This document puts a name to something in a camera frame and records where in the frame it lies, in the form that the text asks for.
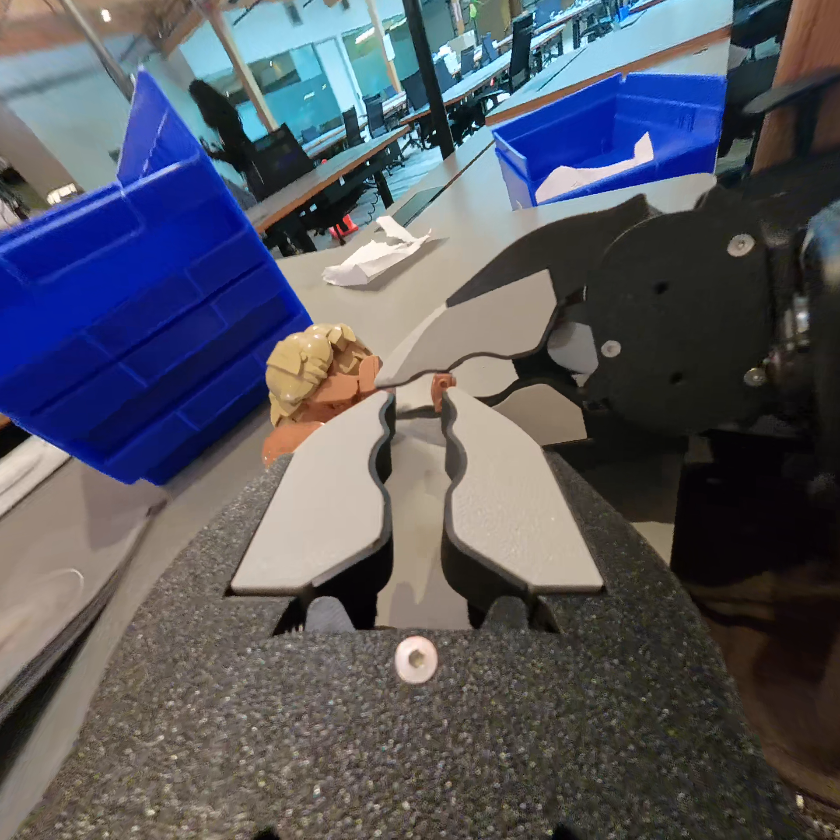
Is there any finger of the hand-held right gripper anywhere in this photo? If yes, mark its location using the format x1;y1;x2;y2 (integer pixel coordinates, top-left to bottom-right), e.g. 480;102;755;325
373;269;563;391
453;355;592;450

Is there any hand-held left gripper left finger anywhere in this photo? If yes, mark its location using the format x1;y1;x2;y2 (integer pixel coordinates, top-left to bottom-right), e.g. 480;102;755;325
230;390;396;599

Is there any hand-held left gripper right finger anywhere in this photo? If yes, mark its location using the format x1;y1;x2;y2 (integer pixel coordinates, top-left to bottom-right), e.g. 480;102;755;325
441;386;606;595

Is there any tan brown brick toy figure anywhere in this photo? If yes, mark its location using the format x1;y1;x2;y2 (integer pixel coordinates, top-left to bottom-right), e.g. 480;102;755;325
260;323;384;471

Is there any grey instruction booklet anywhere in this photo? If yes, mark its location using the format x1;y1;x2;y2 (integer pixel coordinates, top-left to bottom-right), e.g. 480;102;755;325
0;493;169;716

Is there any grey desk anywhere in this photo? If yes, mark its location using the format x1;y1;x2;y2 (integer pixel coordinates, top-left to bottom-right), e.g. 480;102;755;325
0;125;716;840

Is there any torn white paper bag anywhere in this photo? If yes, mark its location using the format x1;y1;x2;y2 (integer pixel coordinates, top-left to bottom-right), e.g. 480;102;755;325
321;216;434;290

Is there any white paper sheet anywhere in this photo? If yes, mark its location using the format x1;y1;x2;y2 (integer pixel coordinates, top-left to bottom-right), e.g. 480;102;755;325
532;132;656;206

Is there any small blue storage bin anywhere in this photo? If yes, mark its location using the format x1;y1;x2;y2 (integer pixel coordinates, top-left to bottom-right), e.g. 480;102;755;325
491;71;728;211

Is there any long wooden table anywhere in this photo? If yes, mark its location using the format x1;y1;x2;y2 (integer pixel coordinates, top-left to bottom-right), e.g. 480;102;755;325
483;0;736;128
243;105;441;257

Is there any black office chair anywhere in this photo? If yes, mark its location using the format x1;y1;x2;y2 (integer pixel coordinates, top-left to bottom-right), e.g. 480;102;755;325
250;122;362;250

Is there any wooden pillar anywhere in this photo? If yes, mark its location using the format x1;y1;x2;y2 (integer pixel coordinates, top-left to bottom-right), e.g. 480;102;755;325
751;0;840;172

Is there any person's brown jacket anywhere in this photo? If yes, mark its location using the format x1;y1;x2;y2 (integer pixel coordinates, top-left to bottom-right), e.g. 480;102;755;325
670;434;840;815

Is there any white curved board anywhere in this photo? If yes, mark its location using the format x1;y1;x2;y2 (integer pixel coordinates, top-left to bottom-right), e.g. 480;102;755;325
0;436;73;519

